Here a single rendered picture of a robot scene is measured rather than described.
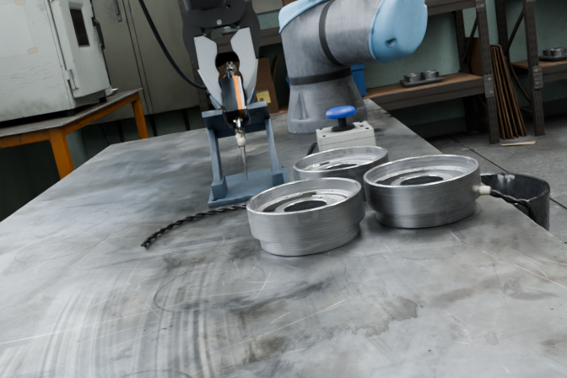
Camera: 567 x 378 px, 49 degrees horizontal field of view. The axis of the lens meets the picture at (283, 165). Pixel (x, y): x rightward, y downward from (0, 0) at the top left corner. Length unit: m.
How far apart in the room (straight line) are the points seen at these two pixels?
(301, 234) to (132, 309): 0.15
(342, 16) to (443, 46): 3.73
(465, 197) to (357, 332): 0.20
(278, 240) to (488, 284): 0.18
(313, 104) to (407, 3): 0.24
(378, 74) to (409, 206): 4.13
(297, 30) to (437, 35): 3.68
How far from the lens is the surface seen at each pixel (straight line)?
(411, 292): 0.44
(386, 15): 0.99
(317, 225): 0.51
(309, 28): 1.08
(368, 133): 0.79
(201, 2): 0.70
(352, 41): 1.02
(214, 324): 0.44
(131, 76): 4.47
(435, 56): 4.74
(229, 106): 0.76
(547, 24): 4.99
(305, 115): 1.11
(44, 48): 2.81
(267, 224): 0.52
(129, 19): 4.47
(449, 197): 0.54
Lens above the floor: 0.99
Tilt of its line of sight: 12 degrees down
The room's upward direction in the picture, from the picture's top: 10 degrees counter-clockwise
